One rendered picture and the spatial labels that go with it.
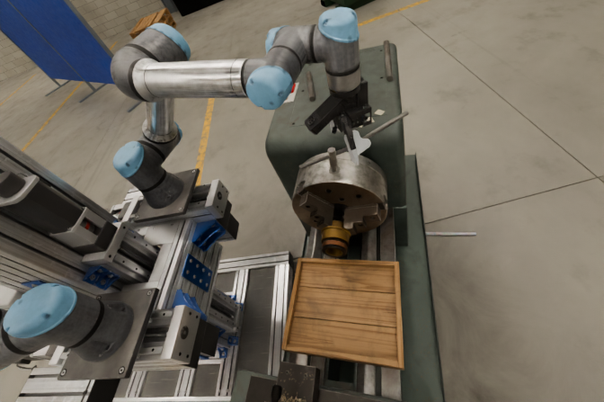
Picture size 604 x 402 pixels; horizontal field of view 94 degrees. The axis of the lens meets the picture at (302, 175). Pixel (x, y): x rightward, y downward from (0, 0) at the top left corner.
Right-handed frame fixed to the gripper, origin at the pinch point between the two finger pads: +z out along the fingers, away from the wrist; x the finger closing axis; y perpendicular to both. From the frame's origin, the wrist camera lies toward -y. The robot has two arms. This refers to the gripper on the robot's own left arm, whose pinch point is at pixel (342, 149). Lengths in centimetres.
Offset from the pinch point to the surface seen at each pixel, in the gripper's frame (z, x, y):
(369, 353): 41, -41, -14
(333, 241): 18.7, -15.2, -12.0
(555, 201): 119, 1, 138
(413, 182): 74, 27, 49
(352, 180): 7.8, -5.5, -0.2
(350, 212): 19.3, -8.2, -2.9
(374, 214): 17.4, -13.1, 2.6
